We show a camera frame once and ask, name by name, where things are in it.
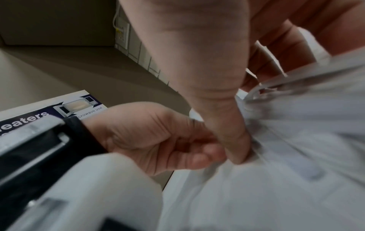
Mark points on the person's left hand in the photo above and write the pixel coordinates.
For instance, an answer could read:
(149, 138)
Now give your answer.
(137, 130)

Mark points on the white box with blue print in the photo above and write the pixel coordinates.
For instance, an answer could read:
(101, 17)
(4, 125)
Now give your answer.
(34, 110)

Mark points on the white grey wrist camera device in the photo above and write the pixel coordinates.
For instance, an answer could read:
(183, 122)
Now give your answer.
(94, 191)

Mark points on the brown cabinet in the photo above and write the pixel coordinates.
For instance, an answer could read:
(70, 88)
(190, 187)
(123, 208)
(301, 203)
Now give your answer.
(57, 22)

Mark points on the white wall outlet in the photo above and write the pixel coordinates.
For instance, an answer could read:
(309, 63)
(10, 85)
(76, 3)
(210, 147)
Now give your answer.
(122, 33)

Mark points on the person's right hand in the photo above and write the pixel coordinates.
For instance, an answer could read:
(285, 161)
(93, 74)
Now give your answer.
(199, 45)

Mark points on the white plastic bag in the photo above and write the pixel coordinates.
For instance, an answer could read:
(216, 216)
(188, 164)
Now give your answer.
(285, 169)

